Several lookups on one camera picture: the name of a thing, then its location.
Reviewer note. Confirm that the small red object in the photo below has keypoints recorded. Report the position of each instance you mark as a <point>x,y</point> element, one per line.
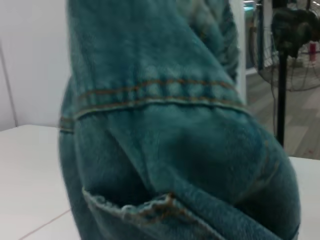
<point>313,51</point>

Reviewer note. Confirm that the blue denim shorts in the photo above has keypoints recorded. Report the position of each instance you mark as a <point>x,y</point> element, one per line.
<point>162,125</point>

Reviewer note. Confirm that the black standing fan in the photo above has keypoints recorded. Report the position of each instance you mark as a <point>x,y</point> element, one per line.
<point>287,27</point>

